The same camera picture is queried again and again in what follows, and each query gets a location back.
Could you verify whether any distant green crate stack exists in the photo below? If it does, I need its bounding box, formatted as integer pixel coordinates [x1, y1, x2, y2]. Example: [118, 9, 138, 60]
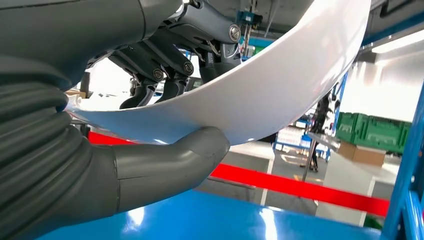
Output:
[335, 111, 412, 156]

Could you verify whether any white table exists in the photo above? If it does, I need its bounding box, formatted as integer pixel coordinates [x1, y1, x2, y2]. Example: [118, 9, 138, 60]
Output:
[316, 150, 403, 228]

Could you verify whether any red barrier belt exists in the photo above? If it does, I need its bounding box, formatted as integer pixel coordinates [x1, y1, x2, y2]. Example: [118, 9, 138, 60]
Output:
[87, 130, 390, 218]

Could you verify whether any brown cardboard box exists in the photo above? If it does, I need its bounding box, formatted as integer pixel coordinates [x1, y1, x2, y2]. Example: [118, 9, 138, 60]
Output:
[337, 140, 387, 168]

